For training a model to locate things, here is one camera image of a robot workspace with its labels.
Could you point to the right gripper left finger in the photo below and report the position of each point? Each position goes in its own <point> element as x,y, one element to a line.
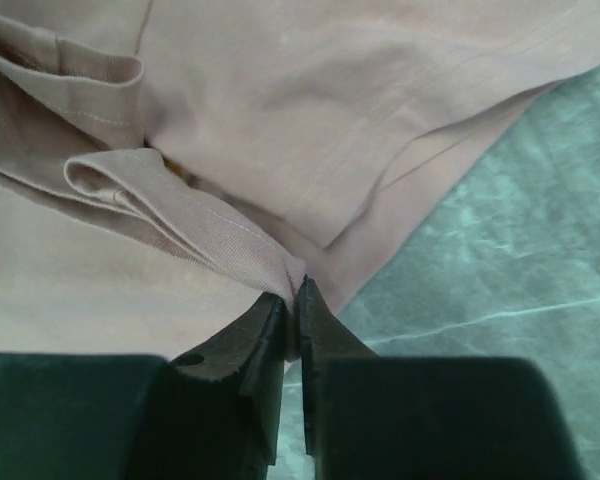
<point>211,413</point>

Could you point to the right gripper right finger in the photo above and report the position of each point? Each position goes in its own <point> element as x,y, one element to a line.
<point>368,416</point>

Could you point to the pink printed t shirt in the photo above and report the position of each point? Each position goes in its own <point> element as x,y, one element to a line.
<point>163,163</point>

